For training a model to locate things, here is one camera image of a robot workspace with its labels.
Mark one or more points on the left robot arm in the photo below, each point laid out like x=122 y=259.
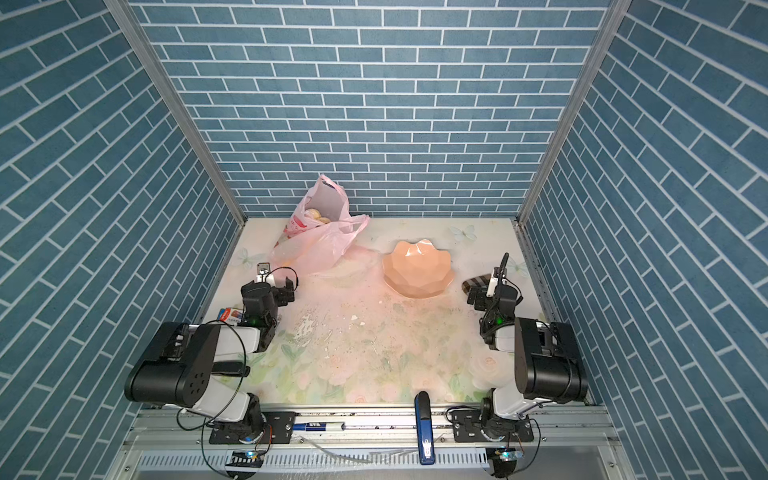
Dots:
x=200 y=367

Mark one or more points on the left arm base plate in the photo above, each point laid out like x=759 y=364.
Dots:
x=267 y=427

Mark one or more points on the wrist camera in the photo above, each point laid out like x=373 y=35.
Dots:
x=493 y=281
x=264 y=274

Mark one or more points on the blue marker pen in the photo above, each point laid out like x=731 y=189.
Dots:
x=319 y=427

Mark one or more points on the plaid glasses case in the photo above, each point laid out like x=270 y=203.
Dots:
x=480 y=282

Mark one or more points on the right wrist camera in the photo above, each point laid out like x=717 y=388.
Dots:
x=493 y=281

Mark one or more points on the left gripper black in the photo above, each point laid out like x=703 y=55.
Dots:
x=280 y=291

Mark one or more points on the blue stapler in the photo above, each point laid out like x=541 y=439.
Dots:
x=424 y=429

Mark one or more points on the pink faceted bowl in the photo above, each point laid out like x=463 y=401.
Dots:
x=418 y=270

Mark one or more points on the right circuit board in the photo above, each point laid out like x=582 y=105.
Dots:
x=506 y=454

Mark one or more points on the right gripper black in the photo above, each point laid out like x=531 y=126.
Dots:
x=492 y=298

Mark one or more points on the cream bun fruit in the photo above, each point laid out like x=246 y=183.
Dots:
x=315 y=215

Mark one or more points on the left circuit board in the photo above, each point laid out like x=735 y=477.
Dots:
x=245 y=460

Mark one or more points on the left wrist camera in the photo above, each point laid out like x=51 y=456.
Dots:
x=264 y=274

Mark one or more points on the circuit board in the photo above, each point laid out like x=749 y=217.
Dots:
x=506 y=454
x=245 y=460

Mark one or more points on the pink plastic bag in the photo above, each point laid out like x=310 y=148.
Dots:
x=311 y=247

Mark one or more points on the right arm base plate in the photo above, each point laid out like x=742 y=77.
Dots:
x=470 y=425

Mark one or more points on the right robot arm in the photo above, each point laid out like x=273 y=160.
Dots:
x=546 y=360

